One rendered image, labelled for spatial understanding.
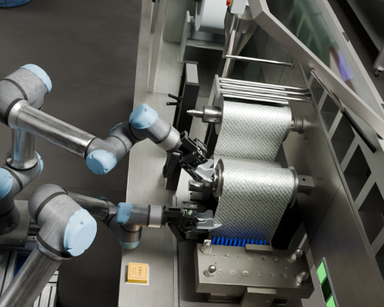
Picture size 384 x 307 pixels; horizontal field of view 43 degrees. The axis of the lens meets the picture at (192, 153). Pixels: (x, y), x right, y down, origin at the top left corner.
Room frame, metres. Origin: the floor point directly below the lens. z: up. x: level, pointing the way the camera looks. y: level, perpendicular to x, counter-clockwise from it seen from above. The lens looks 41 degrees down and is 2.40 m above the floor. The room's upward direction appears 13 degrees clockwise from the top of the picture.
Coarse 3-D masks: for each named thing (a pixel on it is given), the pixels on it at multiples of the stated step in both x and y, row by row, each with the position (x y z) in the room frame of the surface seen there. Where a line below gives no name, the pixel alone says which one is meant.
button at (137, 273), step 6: (132, 264) 1.03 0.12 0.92; (138, 264) 1.03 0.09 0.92; (144, 264) 1.04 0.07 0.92; (132, 270) 1.00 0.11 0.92; (138, 270) 1.01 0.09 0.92; (144, 270) 1.02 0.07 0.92; (132, 276) 0.98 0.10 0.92; (138, 276) 0.99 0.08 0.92; (144, 276) 0.99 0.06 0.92; (132, 282) 0.97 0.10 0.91; (138, 282) 0.97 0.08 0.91; (144, 282) 0.98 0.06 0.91
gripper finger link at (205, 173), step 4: (196, 168) 1.16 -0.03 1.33; (200, 168) 1.16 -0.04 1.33; (196, 172) 1.15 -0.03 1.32; (200, 172) 1.16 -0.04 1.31; (204, 172) 1.16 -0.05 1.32; (208, 172) 1.16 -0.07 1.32; (212, 172) 1.17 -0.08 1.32; (204, 176) 1.16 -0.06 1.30; (208, 176) 1.16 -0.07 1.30; (204, 180) 1.16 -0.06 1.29; (208, 180) 1.17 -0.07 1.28
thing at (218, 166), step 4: (216, 164) 1.25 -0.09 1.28; (220, 164) 1.23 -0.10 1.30; (216, 168) 1.24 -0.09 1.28; (220, 168) 1.21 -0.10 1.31; (220, 172) 1.19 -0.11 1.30; (292, 172) 1.27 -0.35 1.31; (220, 176) 1.18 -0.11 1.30; (292, 176) 1.25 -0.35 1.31; (220, 180) 1.17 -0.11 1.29; (220, 184) 1.16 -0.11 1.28; (220, 188) 1.16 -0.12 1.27; (216, 192) 1.15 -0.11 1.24; (292, 192) 1.21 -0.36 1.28; (216, 196) 1.16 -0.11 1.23; (292, 196) 1.20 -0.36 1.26
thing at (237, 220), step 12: (228, 204) 1.15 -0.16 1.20; (216, 216) 1.15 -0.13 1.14; (228, 216) 1.16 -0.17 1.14; (240, 216) 1.17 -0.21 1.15; (252, 216) 1.17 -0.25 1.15; (264, 216) 1.18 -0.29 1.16; (276, 216) 1.19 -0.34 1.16; (216, 228) 1.15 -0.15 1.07; (228, 228) 1.16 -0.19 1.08; (240, 228) 1.17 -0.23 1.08; (252, 228) 1.18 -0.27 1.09; (264, 228) 1.18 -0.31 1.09; (276, 228) 1.19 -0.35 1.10; (264, 240) 1.19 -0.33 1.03
